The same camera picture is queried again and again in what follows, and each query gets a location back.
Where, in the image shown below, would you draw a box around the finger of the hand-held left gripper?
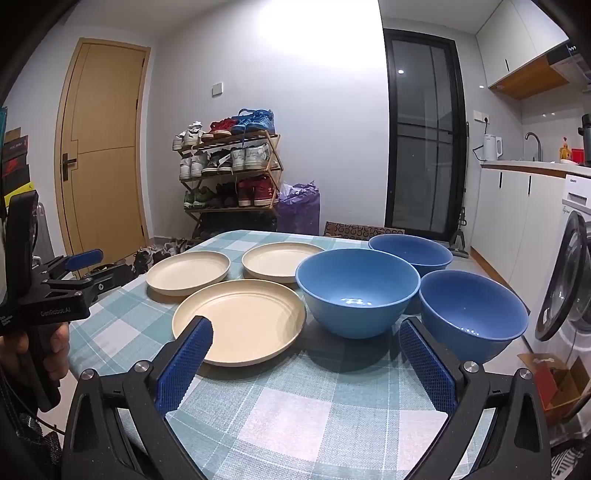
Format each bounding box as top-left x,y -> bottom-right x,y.
34,249 -> 104,281
43,263 -> 136,304

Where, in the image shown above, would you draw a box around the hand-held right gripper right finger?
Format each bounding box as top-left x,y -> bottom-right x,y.
398,316 -> 552,480

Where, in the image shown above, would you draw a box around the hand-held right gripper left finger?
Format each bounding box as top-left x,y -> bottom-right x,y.
61,315 -> 218,480

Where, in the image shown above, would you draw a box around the blue bowl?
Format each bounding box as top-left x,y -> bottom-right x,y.
295,248 -> 422,340
419,270 -> 529,365
368,234 -> 454,315

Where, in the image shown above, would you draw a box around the cream round plate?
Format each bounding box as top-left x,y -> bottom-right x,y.
172,279 -> 307,367
146,250 -> 231,297
242,242 -> 326,284

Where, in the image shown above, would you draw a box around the person's left forearm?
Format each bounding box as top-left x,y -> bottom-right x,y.
0,369 -> 63,480

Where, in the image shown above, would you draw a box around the person's left hand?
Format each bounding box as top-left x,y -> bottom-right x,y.
0,322 -> 71,383

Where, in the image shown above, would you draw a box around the silver metal case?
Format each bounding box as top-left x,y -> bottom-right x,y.
32,203 -> 55,278

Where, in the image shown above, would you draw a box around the pile of dark shoes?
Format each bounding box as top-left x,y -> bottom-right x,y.
131,237 -> 204,275

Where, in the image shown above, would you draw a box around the teal white checked tablecloth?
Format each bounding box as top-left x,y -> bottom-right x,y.
69,229 -> 497,480

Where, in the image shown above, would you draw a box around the black box red print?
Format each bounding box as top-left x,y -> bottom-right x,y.
0,135 -> 31,190

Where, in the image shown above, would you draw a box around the yellow wooden door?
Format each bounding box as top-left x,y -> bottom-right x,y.
54,39 -> 151,268

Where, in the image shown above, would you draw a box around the upright vacuum cleaner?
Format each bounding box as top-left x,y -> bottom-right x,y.
450,122 -> 472,257

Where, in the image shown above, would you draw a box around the small brown cardboard box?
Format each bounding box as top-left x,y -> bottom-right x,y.
517,353 -> 591,425

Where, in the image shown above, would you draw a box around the white base cabinets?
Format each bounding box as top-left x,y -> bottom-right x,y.
468,166 -> 568,319

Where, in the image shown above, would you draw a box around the black white patterned rug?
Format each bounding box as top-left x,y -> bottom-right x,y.
549,448 -> 591,480

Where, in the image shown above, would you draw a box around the shoe rack with shoes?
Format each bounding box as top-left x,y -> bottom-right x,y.
172,108 -> 279,241

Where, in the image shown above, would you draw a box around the purple plastic bag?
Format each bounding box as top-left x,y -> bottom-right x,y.
277,181 -> 321,237

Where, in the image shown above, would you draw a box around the wooden shoe rack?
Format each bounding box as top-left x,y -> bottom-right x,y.
178,131 -> 282,241

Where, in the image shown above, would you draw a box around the white kitchen countertop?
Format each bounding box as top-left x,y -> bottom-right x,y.
480,159 -> 591,178

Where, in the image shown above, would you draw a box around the white washing machine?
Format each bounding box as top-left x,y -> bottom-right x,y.
524,173 -> 591,444

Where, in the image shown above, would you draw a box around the black framed glass door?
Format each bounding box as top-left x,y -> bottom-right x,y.
383,28 -> 467,243

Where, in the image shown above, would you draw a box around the white electric kettle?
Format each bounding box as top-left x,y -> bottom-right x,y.
482,134 -> 504,161

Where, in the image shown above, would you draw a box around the chrome kitchen faucet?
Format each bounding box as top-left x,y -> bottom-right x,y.
524,132 -> 543,162

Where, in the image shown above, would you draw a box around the steel range hood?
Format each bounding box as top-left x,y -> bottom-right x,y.
547,41 -> 591,84

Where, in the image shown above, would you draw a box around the ring patterned cardboard box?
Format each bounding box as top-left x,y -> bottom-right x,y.
323,222 -> 406,240

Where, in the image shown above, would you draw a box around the white wall cabinets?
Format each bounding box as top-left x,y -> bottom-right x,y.
475,0 -> 571,100

